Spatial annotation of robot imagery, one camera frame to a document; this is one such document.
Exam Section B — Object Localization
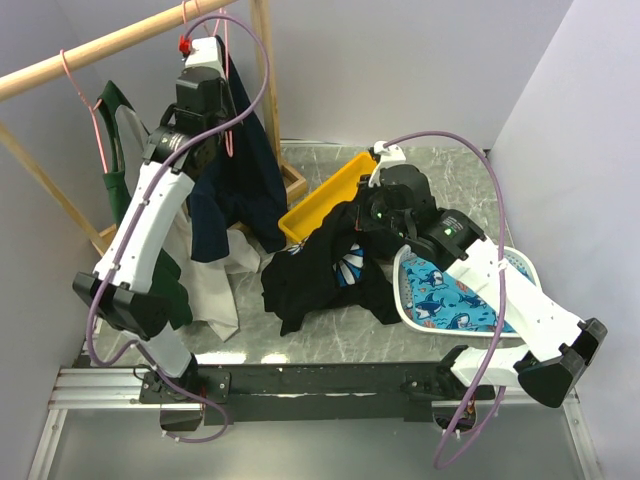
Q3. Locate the green and grey shirt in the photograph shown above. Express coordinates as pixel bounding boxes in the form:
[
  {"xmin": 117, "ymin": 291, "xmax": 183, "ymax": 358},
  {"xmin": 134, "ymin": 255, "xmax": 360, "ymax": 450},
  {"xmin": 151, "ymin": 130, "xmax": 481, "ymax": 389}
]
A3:
[{"xmin": 96, "ymin": 81, "xmax": 260, "ymax": 341}]

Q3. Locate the black t shirt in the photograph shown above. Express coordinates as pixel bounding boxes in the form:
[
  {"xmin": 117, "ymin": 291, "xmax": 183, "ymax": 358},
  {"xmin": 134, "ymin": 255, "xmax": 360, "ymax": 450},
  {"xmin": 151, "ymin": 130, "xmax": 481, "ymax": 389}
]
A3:
[{"xmin": 261, "ymin": 202, "xmax": 400, "ymax": 336}]

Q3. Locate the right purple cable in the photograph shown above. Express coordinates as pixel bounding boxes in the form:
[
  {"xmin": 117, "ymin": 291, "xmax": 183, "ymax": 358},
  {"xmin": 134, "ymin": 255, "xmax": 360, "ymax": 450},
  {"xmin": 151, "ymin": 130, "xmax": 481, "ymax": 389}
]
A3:
[{"xmin": 384, "ymin": 130, "xmax": 507, "ymax": 471}]

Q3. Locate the white laundry basket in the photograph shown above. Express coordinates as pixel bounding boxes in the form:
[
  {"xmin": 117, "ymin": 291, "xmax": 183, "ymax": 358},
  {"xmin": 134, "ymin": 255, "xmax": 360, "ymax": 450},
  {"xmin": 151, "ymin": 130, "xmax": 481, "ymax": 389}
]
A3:
[{"xmin": 392, "ymin": 244, "xmax": 543, "ymax": 340}]

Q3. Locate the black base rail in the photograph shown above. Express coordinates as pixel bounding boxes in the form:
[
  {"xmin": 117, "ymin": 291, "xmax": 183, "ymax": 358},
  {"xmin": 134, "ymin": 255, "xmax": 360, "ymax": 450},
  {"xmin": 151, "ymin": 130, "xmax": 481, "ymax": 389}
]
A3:
[{"xmin": 139, "ymin": 361, "xmax": 466, "ymax": 431}]

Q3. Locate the pink wire hanger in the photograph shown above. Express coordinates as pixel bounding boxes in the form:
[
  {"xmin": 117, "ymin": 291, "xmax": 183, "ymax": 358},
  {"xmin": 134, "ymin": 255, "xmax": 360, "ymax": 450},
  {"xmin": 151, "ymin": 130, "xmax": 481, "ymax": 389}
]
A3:
[{"xmin": 223, "ymin": 20, "xmax": 234, "ymax": 158}]

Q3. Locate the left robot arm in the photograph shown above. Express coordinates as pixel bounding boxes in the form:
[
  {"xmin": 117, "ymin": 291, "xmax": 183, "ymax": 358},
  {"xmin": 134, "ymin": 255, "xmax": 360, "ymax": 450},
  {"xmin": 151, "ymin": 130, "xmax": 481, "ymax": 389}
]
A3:
[{"xmin": 72, "ymin": 66, "xmax": 240, "ymax": 402}]

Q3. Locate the navy blue shirt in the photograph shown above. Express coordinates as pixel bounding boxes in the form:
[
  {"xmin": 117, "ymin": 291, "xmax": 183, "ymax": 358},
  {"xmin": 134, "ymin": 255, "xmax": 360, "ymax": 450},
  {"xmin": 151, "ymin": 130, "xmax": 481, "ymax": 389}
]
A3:
[{"xmin": 187, "ymin": 49, "xmax": 290, "ymax": 264}]

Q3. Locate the yellow plastic tray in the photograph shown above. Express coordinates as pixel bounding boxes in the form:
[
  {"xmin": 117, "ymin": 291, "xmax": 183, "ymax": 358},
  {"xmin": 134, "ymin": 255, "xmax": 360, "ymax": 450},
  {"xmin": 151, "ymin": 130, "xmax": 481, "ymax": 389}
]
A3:
[{"xmin": 278, "ymin": 152, "xmax": 376, "ymax": 243}]

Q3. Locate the pink hanger with green shirt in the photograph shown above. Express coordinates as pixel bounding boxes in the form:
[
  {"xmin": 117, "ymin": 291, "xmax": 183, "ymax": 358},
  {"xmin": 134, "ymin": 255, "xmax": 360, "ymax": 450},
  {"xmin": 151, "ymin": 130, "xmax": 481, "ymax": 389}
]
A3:
[{"xmin": 59, "ymin": 49, "xmax": 109, "ymax": 173}]

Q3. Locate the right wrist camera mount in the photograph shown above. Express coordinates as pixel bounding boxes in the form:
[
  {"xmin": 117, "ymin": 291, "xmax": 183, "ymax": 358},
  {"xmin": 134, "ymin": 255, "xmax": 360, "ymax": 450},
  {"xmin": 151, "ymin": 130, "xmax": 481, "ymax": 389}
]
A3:
[{"xmin": 369, "ymin": 141, "xmax": 406, "ymax": 177}]

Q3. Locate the wooden clothes rack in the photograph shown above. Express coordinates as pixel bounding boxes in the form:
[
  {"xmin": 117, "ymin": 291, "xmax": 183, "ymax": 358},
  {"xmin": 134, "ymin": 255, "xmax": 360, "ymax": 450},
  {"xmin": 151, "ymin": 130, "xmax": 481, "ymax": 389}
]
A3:
[{"xmin": 1, "ymin": 1, "xmax": 307, "ymax": 254}]

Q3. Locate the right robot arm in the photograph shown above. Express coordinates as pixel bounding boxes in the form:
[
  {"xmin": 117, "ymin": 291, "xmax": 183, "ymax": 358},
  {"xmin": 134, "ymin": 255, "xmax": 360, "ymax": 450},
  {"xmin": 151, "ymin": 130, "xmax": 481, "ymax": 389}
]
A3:
[{"xmin": 354, "ymin": 164, "xmax": 608, "ymax": 408}]

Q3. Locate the pink hanger with navy shirt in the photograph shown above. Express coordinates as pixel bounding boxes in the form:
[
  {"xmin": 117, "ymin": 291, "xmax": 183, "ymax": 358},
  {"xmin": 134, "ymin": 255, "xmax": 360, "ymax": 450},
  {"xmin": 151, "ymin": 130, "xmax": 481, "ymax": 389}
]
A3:
[{"xmin": 180, "ymin": 0, "xmax": 201, "ymax": 38}]

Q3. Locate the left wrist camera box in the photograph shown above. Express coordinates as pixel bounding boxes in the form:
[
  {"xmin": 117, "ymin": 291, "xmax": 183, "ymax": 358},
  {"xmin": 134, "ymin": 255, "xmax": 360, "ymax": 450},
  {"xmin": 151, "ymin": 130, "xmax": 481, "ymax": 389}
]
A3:
[{"xmin": 184, "ymin": 37, "xmax": 224, "ymax": 74}]

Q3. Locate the blue shark print cloth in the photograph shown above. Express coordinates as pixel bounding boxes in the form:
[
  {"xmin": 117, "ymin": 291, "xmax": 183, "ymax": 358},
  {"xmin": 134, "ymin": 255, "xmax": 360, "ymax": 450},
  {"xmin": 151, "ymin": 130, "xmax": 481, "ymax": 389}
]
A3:
[{"xmin": 402, "ymin": 257, "xmax": 521, "ymax": 334}]

